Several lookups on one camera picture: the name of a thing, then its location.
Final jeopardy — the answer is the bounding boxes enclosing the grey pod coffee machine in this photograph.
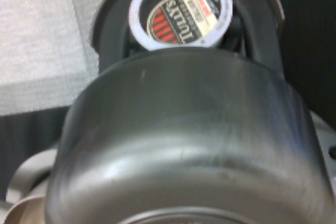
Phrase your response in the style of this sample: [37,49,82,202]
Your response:
[44,0,336,224]

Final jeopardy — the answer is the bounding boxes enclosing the white coffee pod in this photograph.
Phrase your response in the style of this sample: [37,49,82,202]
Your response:
[128,0,233,51]

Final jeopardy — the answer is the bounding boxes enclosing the grey woven placemat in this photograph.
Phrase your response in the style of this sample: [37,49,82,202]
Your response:
[0,0,103,115]

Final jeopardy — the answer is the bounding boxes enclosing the steel milk frother pitcher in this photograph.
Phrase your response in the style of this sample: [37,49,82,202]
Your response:
[0,149,56,224]

